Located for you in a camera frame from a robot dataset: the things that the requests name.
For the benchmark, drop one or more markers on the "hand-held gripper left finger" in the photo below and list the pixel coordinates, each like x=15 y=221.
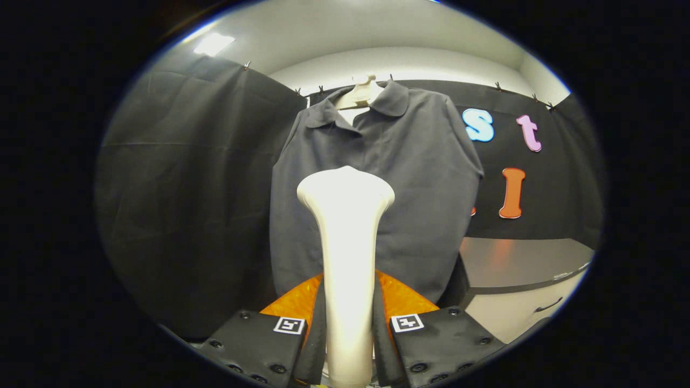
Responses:
x=317 y=350

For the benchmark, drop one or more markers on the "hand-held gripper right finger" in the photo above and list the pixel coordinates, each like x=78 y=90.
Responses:
x=380 y=350

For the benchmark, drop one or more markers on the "white garment steamer head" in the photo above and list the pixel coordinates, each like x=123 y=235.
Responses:
x=347 y=242

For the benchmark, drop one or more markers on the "dark grey button shirt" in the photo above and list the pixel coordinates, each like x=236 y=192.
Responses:
x=420 y=215

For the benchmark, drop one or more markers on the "white undershirt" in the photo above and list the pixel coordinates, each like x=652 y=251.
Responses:
x=353 y=115

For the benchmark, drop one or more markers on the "cream clothes hanger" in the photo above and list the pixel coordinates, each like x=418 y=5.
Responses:
x=360 y=96

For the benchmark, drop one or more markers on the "grey top beige cabinet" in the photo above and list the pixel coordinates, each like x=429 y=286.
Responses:
x=512 y=264

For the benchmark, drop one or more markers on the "small ceiling light panel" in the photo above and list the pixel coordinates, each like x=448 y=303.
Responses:
x=214 y=44

